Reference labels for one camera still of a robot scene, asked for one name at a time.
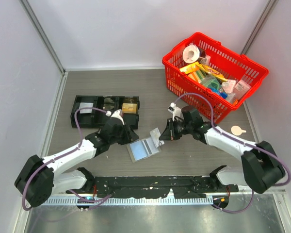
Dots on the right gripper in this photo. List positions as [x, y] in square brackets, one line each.
[169, 133]

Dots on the beige round tag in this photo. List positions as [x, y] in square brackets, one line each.
[237, 130]

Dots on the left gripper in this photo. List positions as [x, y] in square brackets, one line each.
[133, 137]

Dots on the silver card in tray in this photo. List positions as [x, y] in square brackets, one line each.
[86, 107]

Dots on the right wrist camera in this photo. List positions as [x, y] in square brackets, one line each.
[174, 110]

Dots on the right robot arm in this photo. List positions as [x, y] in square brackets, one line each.
[260, 168]

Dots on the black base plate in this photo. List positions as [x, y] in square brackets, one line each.
[154, 187]

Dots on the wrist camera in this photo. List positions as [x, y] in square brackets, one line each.
[174, 110]
[116, 114]

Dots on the black three-slot tray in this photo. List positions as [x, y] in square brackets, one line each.
[96, 118]

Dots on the green packet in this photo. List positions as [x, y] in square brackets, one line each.
[211, 82]

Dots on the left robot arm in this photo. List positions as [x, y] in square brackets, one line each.
[42, 177]

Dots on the red shopping basket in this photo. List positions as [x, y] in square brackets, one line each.
[215, 89]

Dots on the grey card holder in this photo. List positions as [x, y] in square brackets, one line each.
[142, 149]

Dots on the yellow snack box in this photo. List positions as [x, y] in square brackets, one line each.
[197, 72]

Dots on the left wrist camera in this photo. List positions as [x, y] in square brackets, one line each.
[116, 114]

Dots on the white tape roll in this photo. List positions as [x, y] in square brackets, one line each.
[191, 54]

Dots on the pink white packet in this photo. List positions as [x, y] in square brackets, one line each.
[240, 89]

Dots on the gold card in tray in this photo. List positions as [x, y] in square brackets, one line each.
[129, 108]

